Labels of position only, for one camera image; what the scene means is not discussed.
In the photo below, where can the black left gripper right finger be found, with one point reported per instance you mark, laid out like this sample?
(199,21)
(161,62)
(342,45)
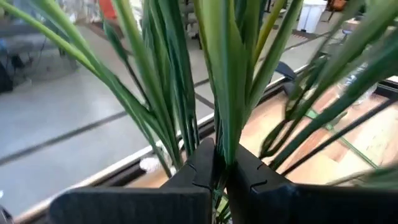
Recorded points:
(311,205)

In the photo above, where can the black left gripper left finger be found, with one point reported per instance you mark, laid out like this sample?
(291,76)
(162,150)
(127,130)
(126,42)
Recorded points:
(140,205)

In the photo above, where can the clear glass vase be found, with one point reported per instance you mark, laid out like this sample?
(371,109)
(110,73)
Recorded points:
(368,93)

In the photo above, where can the green leaf stem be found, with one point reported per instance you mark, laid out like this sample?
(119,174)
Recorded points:
(329,127)

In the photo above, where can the small black table device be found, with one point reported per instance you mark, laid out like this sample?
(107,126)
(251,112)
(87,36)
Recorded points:
(286,70)

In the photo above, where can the black aluminium table frame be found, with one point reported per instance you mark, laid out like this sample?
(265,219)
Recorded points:
(387,88)

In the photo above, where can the orange wall panel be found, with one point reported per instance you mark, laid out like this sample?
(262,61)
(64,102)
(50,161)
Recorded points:
(108,9)

